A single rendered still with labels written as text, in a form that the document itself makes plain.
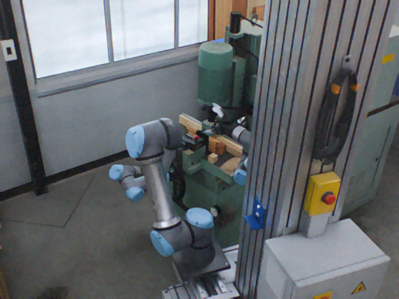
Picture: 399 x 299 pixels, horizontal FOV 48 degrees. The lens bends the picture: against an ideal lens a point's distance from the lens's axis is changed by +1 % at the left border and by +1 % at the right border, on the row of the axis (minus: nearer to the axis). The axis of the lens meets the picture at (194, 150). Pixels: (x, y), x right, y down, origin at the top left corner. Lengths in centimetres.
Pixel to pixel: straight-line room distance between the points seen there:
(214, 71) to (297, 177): 105
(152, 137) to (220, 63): 74
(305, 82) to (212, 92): 118
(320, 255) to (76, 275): 193
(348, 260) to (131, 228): 210
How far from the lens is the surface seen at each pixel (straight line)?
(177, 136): 177
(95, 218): 347
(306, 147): 137
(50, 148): 369
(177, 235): 181
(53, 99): 352
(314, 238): 158
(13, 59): 321
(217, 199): 253
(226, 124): 220
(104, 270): 310
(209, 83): 235
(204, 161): 246
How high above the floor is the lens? 229
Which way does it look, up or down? 33 degrees down
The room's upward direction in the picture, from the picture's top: 2 degrees clockwise
